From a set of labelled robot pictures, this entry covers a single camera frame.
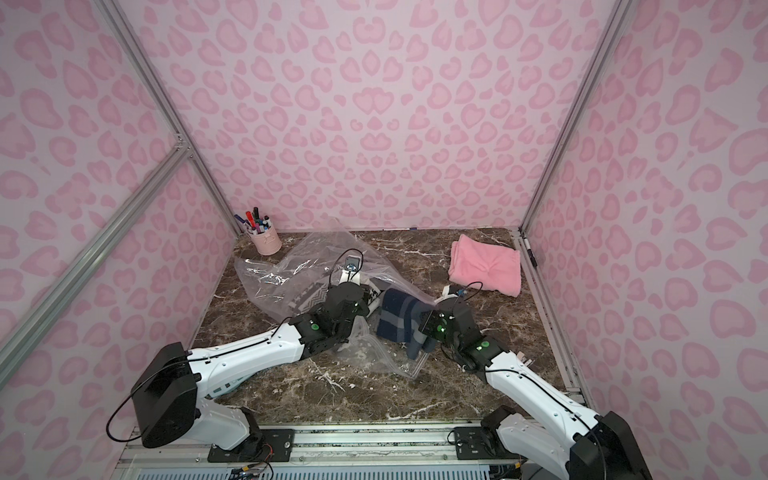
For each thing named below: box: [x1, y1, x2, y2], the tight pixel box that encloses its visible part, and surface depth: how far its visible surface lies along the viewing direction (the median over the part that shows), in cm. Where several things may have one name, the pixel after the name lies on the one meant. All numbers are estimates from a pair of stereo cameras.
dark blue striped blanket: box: [376, 289, 436, 360], surface depth 88 cm
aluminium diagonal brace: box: [0, 138, 191, 388], surface depth 68 cm
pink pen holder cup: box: [247, 225, 283, 256], surface depth 109 cm
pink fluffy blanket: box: [448, 234, 522, 297], surface depth 106 cm
